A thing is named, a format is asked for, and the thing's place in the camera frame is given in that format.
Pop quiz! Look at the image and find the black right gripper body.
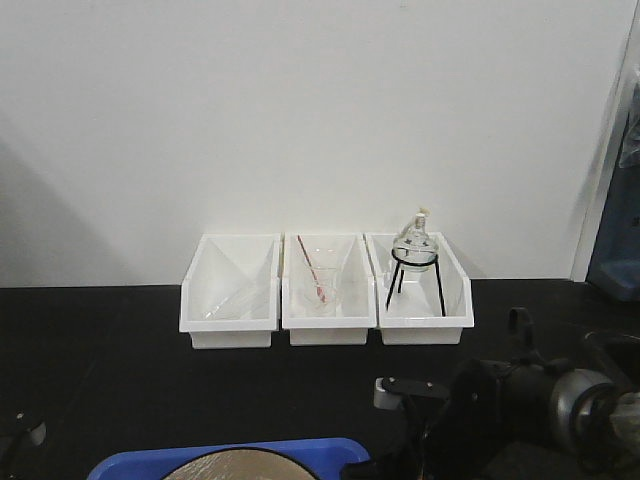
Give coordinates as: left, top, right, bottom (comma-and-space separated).
389, 359, 505, 479

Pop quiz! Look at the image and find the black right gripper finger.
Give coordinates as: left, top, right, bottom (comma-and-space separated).
341, 453, 397, 480

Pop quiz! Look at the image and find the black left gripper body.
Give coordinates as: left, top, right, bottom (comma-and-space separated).
1, 429, 30, 480

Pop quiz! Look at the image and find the blue plastic tray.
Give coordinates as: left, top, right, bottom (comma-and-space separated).
87, 437, 370, 479

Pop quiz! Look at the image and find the beige plate with black rim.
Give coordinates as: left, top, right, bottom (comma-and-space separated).
164, 447, 317, 480

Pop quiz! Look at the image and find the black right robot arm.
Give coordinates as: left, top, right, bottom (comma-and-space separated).
340, 307, 639, 479

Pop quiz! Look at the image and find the right white storage bin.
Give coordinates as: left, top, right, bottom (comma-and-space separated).
365, 232, 474, 345

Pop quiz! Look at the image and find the white storage bin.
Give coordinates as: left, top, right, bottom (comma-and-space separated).
179, 234, 281, 349
281, 233, 377, 346
365, 232, 474, 345

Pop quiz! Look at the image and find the middle white storage bin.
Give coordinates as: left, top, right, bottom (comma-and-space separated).
281, 233, 377, 346

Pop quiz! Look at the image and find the black sink basin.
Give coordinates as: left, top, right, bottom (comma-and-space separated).
583, 332, 639, 392

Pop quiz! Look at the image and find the red glass stirring rod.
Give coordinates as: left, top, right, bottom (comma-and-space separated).
297, 235, 327, 303

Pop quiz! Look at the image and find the round glass flask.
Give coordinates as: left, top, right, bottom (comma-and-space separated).
392, 209, 438, 273

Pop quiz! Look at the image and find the glass beaker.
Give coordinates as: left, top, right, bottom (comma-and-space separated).
302, 248, 339, 317

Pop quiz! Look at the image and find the blue box at right edge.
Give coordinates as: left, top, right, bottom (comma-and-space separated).
587, 85, 639, 302

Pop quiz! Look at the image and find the left white storage bin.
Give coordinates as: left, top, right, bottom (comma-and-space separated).
179, 234, 281, 349

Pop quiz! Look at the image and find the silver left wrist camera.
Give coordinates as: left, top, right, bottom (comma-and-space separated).
9, 411, 47, 446

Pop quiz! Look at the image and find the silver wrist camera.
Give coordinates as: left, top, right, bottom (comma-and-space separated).
9, 411, 47, 446
373, 377, 449, 410

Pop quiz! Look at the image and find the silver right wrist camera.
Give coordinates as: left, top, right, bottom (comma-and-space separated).
373, 377, 449, 410

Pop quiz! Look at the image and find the black wire tripod stand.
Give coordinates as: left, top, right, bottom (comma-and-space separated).
385, 249, 447, 317

